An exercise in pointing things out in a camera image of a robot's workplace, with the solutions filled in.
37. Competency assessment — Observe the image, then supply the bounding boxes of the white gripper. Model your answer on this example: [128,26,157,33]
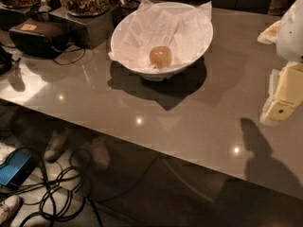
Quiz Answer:
[258,0,303,126]

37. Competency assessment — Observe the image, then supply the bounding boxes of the yellow-red apple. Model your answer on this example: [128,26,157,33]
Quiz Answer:
[150,46,172,70]

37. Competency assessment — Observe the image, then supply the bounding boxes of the white bowl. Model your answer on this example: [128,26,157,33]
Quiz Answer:
[110,1,214,82]

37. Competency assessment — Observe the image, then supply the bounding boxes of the white paper liner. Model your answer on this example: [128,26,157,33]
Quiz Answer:
[108,0,213,71]

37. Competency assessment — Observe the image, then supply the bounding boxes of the dark cup with spoon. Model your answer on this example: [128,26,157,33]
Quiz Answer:
[112,0,141,17]

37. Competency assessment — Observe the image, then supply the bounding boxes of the grey metal stand box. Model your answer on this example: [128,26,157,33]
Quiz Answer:
[49,8,114,49]

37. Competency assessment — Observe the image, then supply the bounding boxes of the black VR headset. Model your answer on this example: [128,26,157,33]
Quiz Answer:
[9,19,70,59]

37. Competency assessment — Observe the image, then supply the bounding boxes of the metal serving scoop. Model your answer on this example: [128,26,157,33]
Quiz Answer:
[38,0,51,12]

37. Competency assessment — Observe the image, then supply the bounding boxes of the blue foot pedal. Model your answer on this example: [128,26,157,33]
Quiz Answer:
[0,149,35,190]

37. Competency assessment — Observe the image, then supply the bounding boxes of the white shoe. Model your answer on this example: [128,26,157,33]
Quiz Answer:
[0,195,22,225]

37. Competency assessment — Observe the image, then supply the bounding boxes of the black headset cable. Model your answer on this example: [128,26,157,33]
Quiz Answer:
[51,44,87,66]

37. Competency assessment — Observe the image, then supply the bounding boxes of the black floor cables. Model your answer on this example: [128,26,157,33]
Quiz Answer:
[0,148,105,227]

